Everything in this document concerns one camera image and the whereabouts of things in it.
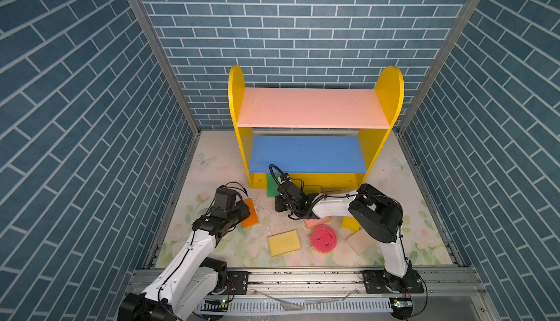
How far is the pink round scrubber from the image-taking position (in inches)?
31.7

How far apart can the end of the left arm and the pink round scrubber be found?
0.90ft

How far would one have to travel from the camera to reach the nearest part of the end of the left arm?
22.8 inches
